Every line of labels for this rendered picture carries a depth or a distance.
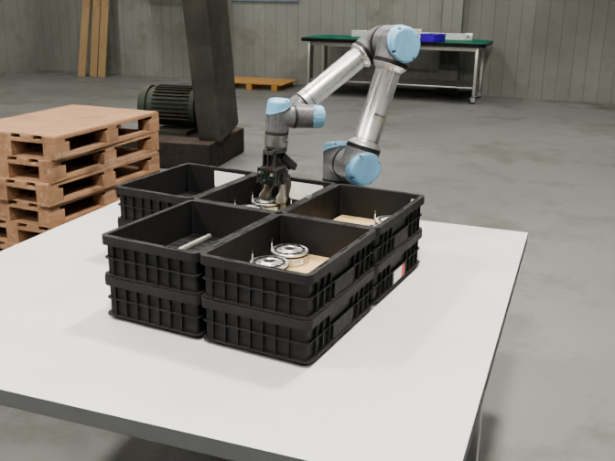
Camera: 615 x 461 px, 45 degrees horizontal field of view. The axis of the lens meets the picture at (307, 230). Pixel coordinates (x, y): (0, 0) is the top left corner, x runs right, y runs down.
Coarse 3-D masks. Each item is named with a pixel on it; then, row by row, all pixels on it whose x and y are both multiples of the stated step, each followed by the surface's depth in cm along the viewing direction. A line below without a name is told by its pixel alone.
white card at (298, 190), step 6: (294, 186) 251; (300, 186) 250; (306, 186) 249; (312, 186) 248; (318, 186) 247; (294, 192) 252; (300, 192) 250; (306, 192) 249; (312, 192) 248; (294, 198) 252; (300, 198) 251
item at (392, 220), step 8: (336, 184) 243; (344, 184) 243; (320, 192) 233; (328, 192) 235; (392, 192) 236; (400, 192) 234; (304, 200) 223; (416, 200) 225; (424, 200) 231; (296, 208) 217; (408, 208) 218; (416, 208) 226; (304, 216) 208; (392, 216) 209; (400, 216) 213; (352, 224) 201; (360, 224) 201; (384, 224) 202; (392, 224) 208; (376, 232) 199
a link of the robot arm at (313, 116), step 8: (296, 104) 243; (304, 104) 240; (296, 112) 235; (304, 112) 236; (312, 112) 237; (320, 112) 239; (296, 120) 235; (304, 120) 237; (312, 120) 238; (320, 120) 239; (296, 128) 239; (312, 128) 242
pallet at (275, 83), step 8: (240, 80) 1229; (248, 80) 1231; (256, 80) 1237; (264, 80) 1234; (272, 80) 1236; (280, 80) 1241; (288, 80) 1240; (296, 80) 1251; (248, 88) 1210; (272, 88) 1197; (280, 88) 1211
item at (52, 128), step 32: (0, 128) 422; (32, 128) 423; (64, 128) 425; (96, 128) 432; (128, 128) 499; (0, 160) 416; (32, 160) 411; (64, 160) 413; (96, 160) 447; (128, 160) 466; (0, 192) 420; (32, 192) 436; (64, 192) 439; (96, 192) 445; (0, 224) 429; (32, 224) 421
